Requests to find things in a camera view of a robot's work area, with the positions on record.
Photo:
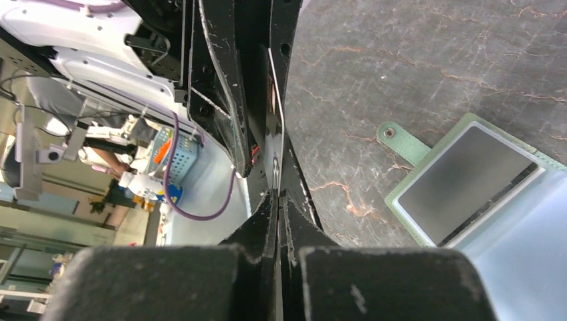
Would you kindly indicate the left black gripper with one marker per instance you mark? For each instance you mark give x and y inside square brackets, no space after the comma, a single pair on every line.
[169,30]

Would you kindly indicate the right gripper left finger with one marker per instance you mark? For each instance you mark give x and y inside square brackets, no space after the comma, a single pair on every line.
[233,280]

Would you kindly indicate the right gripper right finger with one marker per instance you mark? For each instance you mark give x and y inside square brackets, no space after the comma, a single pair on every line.
[325,281]

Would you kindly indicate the green card holder wallet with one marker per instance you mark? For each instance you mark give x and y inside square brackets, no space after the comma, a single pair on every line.
[519,246]

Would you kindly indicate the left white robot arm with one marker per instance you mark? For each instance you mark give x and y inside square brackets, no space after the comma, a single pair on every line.
[81,44]

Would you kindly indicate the perforated blue box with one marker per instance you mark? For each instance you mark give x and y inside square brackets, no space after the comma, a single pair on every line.
[186,153]

